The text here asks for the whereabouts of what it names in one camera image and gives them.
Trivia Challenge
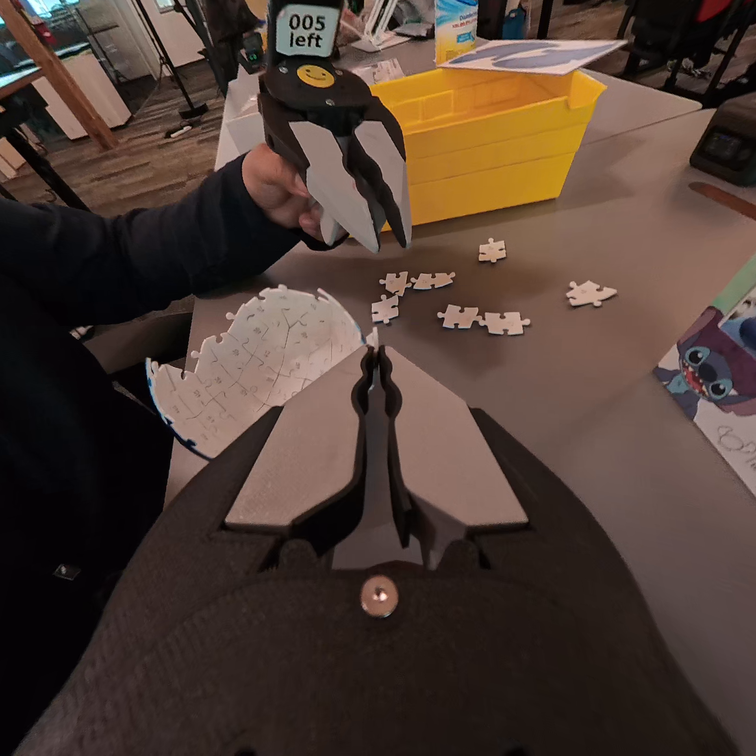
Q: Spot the black electronic device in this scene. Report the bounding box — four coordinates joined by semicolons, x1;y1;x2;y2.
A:
690;97;756;189

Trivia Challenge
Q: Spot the white cabinet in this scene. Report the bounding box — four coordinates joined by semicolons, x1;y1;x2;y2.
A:
32;53;131;141

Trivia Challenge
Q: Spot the brown wooden strip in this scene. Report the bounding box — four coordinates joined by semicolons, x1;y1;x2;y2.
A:
688;182;756;221

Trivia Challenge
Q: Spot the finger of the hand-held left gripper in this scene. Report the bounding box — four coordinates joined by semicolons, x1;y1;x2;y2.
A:
347;120;413;250
288;120;386;255

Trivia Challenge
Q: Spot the wooden post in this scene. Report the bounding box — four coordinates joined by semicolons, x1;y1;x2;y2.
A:
0;0;119;151

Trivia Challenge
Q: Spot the white and blue cutout card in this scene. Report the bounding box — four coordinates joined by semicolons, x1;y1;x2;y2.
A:
440;38;628;76

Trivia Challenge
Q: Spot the wipes canister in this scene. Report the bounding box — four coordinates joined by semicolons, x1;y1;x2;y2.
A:
434;0;479;66

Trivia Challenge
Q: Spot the black tripod stand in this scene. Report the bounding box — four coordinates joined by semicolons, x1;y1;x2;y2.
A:
135;0;209;119

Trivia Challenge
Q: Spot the partly built puzzle ball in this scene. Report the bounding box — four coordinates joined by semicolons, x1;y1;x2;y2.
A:
146;285;379;460

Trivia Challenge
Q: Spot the small printed paper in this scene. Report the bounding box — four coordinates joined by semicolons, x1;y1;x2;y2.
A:
354;59;406;87

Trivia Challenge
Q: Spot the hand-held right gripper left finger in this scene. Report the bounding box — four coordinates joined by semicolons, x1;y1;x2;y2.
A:
223;344;371;556

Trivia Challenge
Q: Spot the cartoon puzzle box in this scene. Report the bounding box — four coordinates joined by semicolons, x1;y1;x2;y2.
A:
652;254;756;497

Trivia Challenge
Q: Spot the person's left hand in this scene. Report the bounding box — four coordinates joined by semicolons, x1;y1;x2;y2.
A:
242;145;332;243

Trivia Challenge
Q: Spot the person's dark clothed torso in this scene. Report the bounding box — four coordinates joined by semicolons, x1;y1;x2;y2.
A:
0;283;196;739

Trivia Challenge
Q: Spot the white puzzle piece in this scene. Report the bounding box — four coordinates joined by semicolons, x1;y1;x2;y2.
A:
371;237;618;337

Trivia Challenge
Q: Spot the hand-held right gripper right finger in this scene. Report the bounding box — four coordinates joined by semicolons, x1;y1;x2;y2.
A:
382;344;530;572

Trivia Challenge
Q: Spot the yellow plastic bin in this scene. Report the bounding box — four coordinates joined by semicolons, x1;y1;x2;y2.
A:
369;68;608;228

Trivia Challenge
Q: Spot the person's left forearm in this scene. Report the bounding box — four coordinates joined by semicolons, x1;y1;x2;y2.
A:
0;152;308;332

